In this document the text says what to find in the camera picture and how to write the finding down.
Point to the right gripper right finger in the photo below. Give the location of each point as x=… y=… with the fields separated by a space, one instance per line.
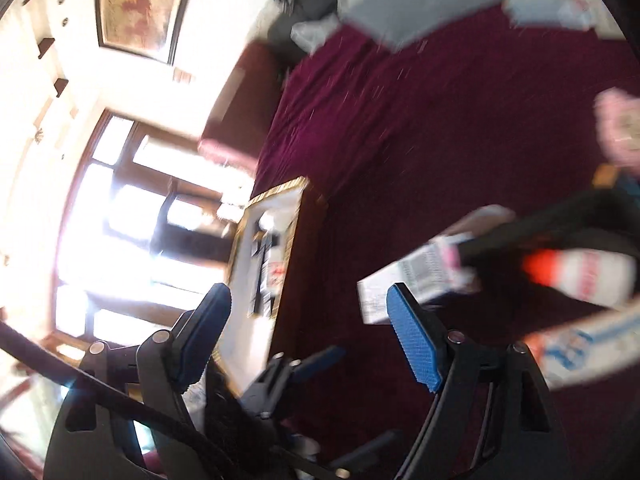
x=421 y=336

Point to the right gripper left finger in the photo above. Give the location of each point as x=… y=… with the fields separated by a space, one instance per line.
x=197 y=337

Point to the blue white small box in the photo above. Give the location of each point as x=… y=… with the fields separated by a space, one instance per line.
x=430 y=272

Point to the white bottle red cap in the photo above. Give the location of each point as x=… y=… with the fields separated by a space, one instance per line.
x=606 y=279

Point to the white gold-edged tray box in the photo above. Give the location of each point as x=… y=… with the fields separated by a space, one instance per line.
x=256 y=273

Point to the white orange tube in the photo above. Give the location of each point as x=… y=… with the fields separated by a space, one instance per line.
x=588 y=349

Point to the maroon bedspread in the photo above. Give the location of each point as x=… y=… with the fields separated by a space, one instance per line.
x=402 y=145

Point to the black marker tan caps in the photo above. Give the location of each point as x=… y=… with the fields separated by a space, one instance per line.
x=605 y=216

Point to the white plastic bag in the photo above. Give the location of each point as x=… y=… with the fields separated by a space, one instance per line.
x=310 y=36

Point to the framed wall painting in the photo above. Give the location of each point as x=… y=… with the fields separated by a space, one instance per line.
x=146 y=28

